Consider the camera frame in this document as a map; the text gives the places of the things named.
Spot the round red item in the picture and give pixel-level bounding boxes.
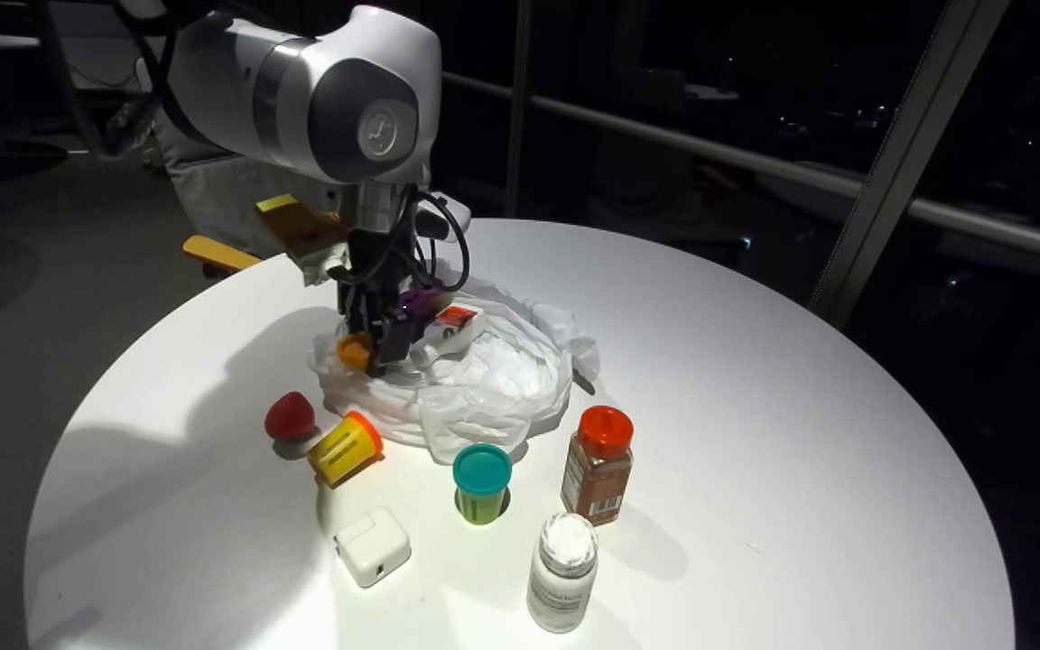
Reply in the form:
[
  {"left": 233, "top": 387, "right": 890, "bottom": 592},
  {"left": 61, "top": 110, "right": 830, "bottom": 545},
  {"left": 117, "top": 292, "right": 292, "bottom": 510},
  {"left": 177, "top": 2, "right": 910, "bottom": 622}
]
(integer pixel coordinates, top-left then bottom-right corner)
[{"left": 260, "top": 387, "right": 321, "bottom": 462}]

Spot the purple container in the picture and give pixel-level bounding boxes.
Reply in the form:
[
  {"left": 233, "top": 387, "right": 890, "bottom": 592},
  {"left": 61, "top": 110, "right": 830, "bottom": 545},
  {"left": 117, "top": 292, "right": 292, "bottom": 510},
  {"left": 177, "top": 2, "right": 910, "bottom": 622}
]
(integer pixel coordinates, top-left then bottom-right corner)
[{"left": 402, "top": 285, "right": 449, "bottom": 327}]

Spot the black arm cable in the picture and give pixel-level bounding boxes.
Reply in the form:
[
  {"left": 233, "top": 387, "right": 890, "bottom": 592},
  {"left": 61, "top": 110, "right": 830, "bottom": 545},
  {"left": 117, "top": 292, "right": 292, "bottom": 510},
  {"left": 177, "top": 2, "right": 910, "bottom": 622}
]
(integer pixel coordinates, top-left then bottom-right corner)
[{"left": 398, "top": 186, "right": 477, "bottom": 296}]

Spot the horizontal metal railing bar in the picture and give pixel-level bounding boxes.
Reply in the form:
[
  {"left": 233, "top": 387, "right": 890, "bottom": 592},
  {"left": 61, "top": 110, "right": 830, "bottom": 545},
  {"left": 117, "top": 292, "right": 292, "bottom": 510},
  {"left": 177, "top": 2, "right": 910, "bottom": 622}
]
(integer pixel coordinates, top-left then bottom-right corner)
[{"left": 441, "top": 68, "right": 1040, "bottom": 271}]

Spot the vertical metal post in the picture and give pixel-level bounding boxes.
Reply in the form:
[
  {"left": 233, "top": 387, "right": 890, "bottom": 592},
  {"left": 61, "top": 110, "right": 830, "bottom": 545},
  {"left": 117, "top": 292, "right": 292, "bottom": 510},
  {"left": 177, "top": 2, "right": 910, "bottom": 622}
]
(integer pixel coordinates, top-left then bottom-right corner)
[{"left": 807, "top": 0, "right": 1016, "bottom": 326}]

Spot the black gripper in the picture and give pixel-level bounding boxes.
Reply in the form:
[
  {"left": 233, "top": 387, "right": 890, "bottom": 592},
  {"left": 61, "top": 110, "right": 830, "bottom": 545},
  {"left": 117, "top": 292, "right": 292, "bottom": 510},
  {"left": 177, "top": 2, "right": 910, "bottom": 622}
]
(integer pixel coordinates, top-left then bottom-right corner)
[{"left": 334, "top": 222, "right": 419, "bottom": 368}]

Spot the white charger cube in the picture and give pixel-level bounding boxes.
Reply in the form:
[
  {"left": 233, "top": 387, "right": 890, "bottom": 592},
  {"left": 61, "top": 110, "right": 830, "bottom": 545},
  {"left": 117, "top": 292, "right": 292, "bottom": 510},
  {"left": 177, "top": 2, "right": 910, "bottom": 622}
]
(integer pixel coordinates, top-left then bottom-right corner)
[{"left": 330, "top": 503, "right": 414, "bottom": 592}]

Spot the translucent white plastic bag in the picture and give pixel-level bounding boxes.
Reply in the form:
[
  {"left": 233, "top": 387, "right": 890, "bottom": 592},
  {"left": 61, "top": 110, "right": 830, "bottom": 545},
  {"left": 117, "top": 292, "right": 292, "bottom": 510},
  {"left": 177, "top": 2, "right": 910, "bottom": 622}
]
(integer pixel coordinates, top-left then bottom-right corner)
[{"left": 312, "top": 277, "right": 607, "bottom": 468}]

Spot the spice jar with red lid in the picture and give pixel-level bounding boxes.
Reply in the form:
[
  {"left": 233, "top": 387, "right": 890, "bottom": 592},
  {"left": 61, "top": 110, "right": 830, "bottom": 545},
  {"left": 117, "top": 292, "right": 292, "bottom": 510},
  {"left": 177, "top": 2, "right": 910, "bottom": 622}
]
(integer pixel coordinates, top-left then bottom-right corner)
[{"left": 555, "top": 399, "right": 638, "bottom": 530}]

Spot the yellow wooden piece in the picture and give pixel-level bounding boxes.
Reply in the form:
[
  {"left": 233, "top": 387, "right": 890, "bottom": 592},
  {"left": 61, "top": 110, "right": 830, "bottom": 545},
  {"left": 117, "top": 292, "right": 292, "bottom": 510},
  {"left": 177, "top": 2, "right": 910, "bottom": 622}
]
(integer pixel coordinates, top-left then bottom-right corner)
[{"left": 181, "top": 229, "right": 264, "bottom": 273}]

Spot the small red-capped white item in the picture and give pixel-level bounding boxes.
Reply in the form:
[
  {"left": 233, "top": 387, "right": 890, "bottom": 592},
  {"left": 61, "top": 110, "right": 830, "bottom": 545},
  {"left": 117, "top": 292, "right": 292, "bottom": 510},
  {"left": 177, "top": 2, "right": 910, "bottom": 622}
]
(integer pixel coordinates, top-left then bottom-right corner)
[{"left": 422, "top": 300, "right": 484, "bottom": 362}]

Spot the teal-lidded green dough can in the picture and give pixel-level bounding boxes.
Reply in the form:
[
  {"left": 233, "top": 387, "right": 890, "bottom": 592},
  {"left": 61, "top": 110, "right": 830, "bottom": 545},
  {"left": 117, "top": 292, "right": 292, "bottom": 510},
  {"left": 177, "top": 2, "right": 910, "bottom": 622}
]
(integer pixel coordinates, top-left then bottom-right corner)
[{"left": 449, "top": 440, "right": 517, "bottom": 530}]

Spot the grey upholstered chair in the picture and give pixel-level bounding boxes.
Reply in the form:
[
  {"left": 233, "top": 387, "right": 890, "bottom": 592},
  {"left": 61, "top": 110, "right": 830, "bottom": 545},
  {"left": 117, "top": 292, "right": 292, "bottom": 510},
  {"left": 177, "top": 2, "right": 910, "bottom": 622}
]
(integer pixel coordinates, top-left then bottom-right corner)
[{"left": 154, "top": 120, "right": 351, "bottom": 261}]

